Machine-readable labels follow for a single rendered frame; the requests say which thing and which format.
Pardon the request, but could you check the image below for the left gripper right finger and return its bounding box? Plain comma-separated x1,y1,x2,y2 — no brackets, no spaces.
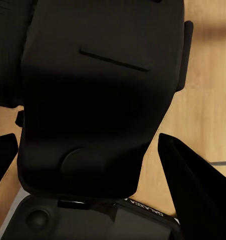
158,133,226,240

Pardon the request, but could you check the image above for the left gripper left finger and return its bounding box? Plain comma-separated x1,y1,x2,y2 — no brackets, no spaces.
0,133,19,181

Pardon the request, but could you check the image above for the digital camera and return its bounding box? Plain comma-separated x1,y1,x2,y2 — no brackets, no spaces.
0,0,193,210

